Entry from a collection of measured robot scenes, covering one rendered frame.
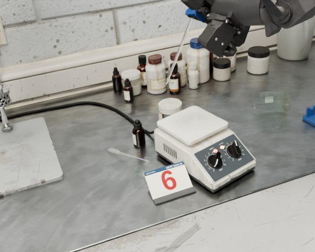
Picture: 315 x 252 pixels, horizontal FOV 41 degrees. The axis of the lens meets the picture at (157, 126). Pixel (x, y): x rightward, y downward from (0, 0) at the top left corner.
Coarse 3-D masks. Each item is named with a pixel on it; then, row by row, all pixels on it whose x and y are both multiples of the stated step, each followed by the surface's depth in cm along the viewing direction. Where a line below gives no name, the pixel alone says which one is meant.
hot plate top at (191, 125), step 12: (192, 108) 100; (168, 120) 96; (180, 120) 96; (192, 120) 96; (204, 120) 95; (216, 120) 95; (168, 132) 93; (180, 132) 92; (192, 132) 91; (204, 132) 91; (216, 132) 92
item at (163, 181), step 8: (176, 168) 90; (184, 168) 90; (152, 176) 88; (160, 176) 88; (168, 176) 89; (176, 176) 89; (184, 176) 89; (152, 184) 87; (160, 184) 88; (168, 184) 88; (176, 184) 88; (184, 184) 89; (152, 192) 87; (160, 192) 87
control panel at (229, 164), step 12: (216, 144) 91; (228, 144) 92; (240, 144) 93; (204, 156) 88; (228, 156) 90; (240, 156) 91; (204, 168) 87; (216, 168) 88; (228, 168) 88; (216, 180) 86
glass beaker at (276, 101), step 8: (256, 96) 114; (264, 96) 109; (272, 96) 109; (280, 96) 110; (288, 96) 110; (256, 104) 115; (264, 104) 109; (272, 104) 109; (280, 104) 110; (288, 104) 110; (256, 112) 114; (264, 112) 110; (272, 112) 111; (280, 112) 112
